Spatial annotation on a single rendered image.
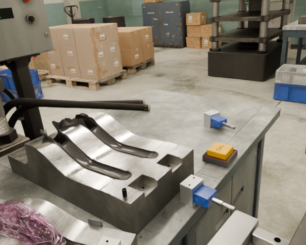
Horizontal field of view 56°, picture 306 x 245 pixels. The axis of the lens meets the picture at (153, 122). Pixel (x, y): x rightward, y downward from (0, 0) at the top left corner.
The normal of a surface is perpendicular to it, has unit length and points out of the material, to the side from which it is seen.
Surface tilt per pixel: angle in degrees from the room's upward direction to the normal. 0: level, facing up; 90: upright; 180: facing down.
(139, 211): 90
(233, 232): 0
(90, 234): 0
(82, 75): 90
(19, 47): 90
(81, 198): 90
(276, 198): 0
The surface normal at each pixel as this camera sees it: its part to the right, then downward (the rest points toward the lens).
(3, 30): 0.80, 0.18
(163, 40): -0.58, 0.36
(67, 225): 0.34, -0.79
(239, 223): -0.07, -0.91
